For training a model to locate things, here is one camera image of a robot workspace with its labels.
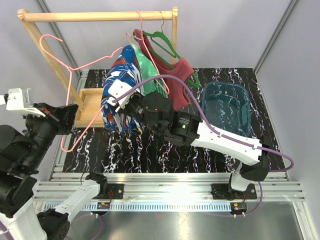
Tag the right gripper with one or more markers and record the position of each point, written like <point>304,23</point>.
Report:
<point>126,110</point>

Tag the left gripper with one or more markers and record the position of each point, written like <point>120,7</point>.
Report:
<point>62,117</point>

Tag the green white patterned trousers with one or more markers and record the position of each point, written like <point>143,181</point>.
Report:
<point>147,70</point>

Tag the blue patterned trousers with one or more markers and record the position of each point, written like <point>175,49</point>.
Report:
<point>124,74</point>

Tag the pink wire hanger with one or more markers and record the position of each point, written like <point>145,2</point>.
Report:
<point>71,70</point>
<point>161,81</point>

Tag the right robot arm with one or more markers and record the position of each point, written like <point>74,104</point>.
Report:
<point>183,129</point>

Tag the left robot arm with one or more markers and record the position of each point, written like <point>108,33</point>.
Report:
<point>20,157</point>

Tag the green plastic hanger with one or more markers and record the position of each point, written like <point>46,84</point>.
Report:
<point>171,44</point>

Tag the wooden clothes rack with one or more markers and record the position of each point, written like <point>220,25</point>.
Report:
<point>89,99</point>

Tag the maroon tank top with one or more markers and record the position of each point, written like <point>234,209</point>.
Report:
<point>181,70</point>

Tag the blue transparent plastic basin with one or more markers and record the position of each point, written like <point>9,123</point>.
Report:
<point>227,106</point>

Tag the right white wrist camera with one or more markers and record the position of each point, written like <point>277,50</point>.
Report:
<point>119,95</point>

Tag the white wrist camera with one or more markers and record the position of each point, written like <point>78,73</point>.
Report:
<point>119,95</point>
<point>18,100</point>

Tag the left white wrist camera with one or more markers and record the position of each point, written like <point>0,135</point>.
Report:
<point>18,100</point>

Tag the aluminium mounting rail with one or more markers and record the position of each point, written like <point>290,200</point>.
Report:
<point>187,192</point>

